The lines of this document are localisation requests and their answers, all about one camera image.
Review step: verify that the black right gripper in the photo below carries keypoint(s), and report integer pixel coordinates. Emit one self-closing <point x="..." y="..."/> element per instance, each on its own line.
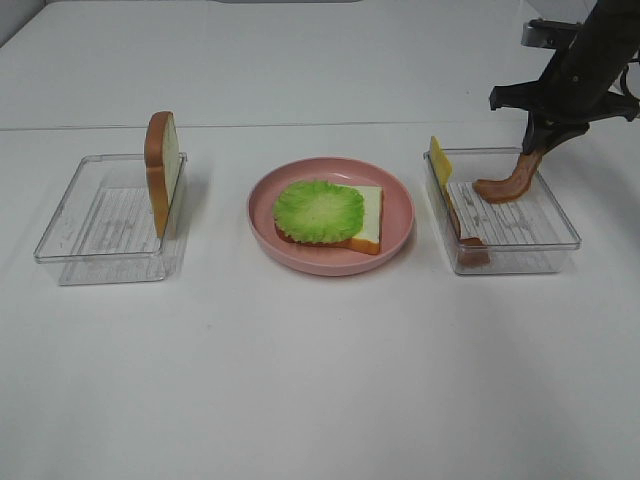
<point x="573" y="88"/>

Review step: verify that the curved bacon strip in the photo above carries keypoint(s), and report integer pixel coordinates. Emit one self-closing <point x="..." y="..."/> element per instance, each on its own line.
<point x="514" y="186"/>

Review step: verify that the yellow cheese slice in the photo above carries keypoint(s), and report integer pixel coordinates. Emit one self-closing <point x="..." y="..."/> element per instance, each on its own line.
<point x="440" y="162"/>

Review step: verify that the green lettuce leaf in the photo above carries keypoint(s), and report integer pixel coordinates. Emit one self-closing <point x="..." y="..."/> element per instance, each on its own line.
<point x="319" y="212"/>

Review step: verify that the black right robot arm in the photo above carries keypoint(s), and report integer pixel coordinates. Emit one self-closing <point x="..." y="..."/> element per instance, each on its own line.
<point x="610" y="16"/>

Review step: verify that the clear plastic fillings tray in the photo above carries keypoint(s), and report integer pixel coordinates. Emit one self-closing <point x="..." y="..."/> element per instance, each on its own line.
<point x="531" y="235"/>

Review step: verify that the pink round plate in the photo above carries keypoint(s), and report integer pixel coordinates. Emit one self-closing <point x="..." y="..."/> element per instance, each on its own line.
<point x="398" y="215"/>

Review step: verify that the upright bread slice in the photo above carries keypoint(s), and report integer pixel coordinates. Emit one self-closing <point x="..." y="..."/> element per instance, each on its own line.
<point x="162" y="163"/>

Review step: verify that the clear plastic bread tray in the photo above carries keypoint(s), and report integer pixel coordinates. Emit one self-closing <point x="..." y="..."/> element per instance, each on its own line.
<point x="103" y="229"/>

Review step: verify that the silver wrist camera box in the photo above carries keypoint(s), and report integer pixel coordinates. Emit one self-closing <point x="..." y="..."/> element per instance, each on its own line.
<point x="547" y="34"/>

